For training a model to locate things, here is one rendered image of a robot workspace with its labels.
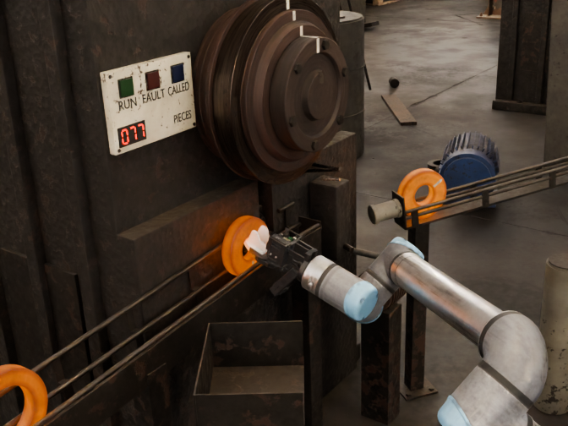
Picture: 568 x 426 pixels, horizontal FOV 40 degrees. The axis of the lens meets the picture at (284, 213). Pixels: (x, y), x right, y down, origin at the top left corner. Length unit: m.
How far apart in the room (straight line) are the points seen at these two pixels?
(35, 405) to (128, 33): 0.79
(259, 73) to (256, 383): 0.70
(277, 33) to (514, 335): 0.87
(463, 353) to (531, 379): 1.51
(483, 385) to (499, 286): 2.00
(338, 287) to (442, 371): 1.10
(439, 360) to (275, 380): 1.28
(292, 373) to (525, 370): 0.53
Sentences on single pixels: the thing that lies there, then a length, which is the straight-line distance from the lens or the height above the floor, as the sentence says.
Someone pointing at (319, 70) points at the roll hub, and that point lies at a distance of 1.90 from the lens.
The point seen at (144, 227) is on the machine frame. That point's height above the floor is 0.87.
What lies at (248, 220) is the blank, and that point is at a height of 0.82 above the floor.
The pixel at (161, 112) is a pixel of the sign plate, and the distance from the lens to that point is 1.80.
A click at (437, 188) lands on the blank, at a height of 0.72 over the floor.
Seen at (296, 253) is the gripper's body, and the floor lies 0.77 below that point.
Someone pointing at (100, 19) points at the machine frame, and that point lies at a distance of 1.68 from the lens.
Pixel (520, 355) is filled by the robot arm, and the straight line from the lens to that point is 1.44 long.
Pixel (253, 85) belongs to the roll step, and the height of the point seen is 1.17.
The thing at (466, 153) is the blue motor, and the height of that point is 0.33.
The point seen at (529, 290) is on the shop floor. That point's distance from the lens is 3.42.
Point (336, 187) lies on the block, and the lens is 2.20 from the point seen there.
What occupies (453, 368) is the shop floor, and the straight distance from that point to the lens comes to 2.85.
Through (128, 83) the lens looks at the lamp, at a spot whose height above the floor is 1.21.
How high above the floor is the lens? 1.56
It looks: 22 degrees down
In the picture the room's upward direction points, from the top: 2 degrees counter-clockwise
